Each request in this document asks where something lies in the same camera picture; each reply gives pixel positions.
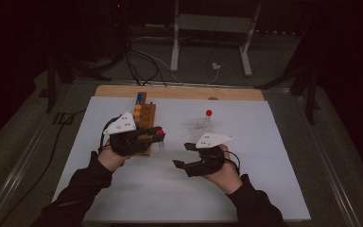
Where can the person's left hand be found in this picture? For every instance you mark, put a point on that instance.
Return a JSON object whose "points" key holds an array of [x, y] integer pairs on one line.
{"points": [[110, 160]]}

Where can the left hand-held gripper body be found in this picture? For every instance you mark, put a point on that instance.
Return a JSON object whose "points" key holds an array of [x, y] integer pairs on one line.
{"points": [[119, 126]]}

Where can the wooden test tube rack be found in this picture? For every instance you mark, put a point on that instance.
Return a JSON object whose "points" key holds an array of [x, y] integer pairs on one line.
{"points": [[148, 116]]}

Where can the person's right hand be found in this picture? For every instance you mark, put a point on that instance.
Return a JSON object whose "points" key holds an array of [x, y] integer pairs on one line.
{"points": [[227, 181]]}

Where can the white table mat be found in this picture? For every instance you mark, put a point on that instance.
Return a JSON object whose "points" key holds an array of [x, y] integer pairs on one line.
{"points": [[157, 192]]}

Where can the clear acrylic test tube rack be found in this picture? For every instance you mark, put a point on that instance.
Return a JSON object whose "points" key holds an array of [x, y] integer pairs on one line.
{"points": [[201, 126]]}

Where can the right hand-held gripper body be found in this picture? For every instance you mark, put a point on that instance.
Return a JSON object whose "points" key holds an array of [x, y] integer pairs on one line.
{"points": [[212, 140]]}

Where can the red cap test tube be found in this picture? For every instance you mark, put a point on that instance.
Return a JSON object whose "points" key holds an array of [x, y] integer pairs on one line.
{"points": [[159, 131], [209, 112]]}

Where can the grey metal stand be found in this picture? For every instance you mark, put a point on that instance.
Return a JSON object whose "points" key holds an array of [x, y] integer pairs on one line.
{"points": [[175, 47]]}

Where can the black floor stand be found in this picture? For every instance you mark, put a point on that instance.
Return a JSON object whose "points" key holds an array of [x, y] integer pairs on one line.
{"points": [[51, 91], [311, 101]]}

